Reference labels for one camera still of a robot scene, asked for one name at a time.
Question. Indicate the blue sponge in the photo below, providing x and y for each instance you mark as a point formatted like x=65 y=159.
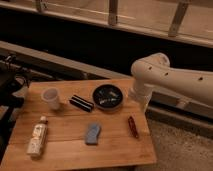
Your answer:
x=93 y=131

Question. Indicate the white plastic bottle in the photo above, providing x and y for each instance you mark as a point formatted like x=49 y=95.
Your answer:
x=38 y=137

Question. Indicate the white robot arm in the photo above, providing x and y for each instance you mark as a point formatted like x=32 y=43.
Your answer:
x=155 y=70

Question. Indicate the black ceramic bowl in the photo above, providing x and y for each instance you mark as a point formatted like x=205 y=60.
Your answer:
x=107 y=97

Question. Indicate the wooden railing frame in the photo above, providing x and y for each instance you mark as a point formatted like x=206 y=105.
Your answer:
x=188 y=21

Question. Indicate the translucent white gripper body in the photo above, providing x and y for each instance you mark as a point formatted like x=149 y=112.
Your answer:
x=141 y=96

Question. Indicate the black equipment at left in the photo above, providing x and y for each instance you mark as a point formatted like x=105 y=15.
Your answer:
x=11 y=81

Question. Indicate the translucent plastic cup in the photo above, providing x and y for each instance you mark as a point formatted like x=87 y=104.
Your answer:
x=51 y=97

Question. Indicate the red pocket knife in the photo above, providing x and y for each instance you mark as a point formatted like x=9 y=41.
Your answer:
x=132 y=127

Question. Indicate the black white striped box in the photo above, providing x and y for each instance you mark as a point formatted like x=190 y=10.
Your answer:
x=81 y=103

